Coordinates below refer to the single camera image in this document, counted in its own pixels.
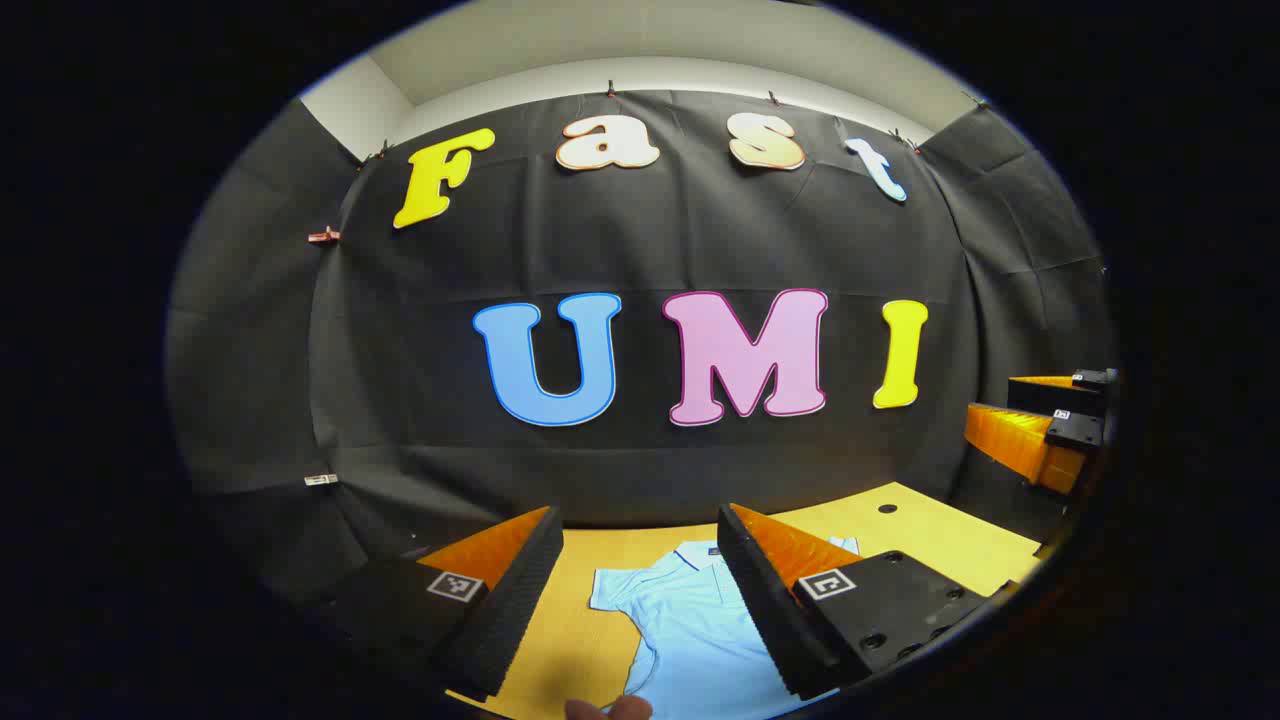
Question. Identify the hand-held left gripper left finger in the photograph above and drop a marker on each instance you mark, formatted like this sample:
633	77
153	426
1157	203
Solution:
510	610

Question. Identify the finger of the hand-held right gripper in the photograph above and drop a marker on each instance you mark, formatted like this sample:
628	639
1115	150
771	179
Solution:
1050	392
1020	440

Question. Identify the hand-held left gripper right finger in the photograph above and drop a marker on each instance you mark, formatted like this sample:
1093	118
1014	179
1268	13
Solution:
765	610

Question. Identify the light blue T-shirt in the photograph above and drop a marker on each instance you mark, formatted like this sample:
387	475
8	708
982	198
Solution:
690	620

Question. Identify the small silver clip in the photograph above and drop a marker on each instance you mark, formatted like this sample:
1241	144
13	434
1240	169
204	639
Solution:
321	480

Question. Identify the black backdrop cloth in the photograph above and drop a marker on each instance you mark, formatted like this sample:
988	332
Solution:
640	250

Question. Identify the small red clip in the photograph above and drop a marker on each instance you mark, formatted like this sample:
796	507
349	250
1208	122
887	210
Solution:
323	236

